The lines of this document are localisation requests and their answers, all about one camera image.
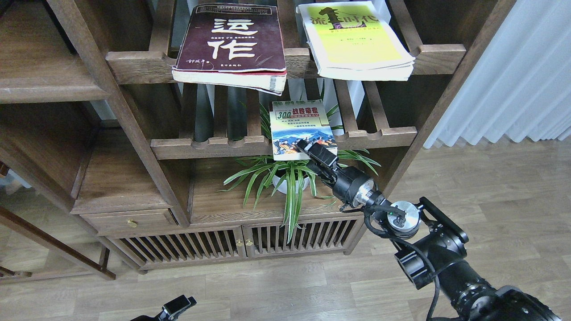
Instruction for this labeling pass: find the dark wooden bookshelf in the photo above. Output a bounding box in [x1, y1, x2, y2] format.
[1, 0, 515, 273]

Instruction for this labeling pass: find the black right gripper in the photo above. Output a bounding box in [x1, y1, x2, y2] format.
[297, 140, 377, 208]

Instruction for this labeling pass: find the white pleated curtain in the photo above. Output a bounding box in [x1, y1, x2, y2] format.
[423, 0, 571, 148]

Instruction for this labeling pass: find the brass drawer knob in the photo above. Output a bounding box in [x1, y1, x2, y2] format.
[126, 219, 137, 228]

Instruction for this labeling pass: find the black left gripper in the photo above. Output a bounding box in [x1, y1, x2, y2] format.
[131, 295, 197, 321]

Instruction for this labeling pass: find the dark maroon book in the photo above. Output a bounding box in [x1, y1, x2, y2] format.
[172, 3, 287, 96]

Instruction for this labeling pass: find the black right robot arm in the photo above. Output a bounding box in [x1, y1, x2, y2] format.
[296, 140, 559, 321]

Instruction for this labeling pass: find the green spider plant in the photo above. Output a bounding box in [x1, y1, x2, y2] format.
[217, 103, 380, 244]

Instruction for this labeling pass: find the dark wooden side frame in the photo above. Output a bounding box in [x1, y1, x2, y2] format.
[0, 163, 116, 285]

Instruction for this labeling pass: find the yellow green book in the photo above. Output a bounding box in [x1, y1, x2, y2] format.
[297, 1, 414, 81]

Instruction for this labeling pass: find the white book with colourful picture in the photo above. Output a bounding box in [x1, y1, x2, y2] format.
[269, 99, 337, 161]

